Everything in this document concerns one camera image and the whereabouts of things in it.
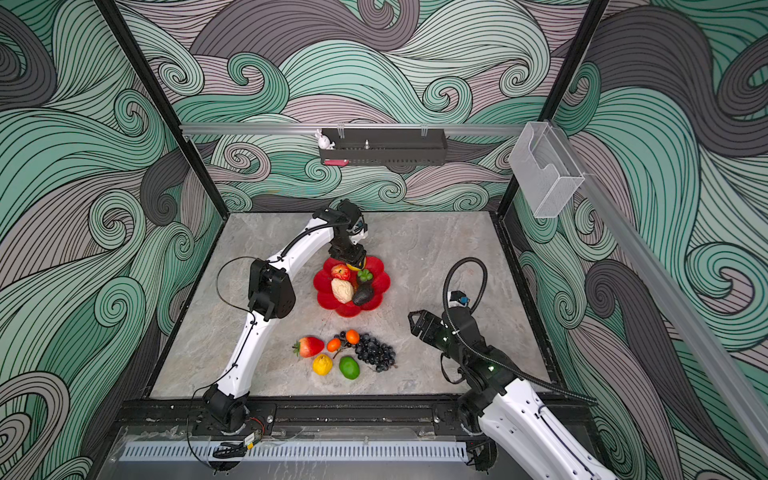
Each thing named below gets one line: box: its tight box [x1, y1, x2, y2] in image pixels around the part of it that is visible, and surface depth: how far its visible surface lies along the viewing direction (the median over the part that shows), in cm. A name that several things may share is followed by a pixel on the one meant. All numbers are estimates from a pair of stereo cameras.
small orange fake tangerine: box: [327, 338, 341, 352], surface depth 85 cm
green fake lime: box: [339, 355, 361, 380], surface depth 81 cm
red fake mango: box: [292, 336, 325, 358], surface depth 84 cm
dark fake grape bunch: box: [355, 333, 397, 373], surface depth 83 cm
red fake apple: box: [331, 263, 351, 280], surface depth 97 cm
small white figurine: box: [314, 128, 336, 150], surface depth 87 cm
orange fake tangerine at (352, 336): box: [346, 329, 361, 345], surface depth 83 cm
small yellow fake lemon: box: [312, 354, 333, 376], surface depth 80 cm
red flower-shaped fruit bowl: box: [313, 256, 391, 318], surface depth 94 cm
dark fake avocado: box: [354, 280, 374, 306], surface depth 94 cm
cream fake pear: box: [331, 278, 354, 304], surface depth 94 cm
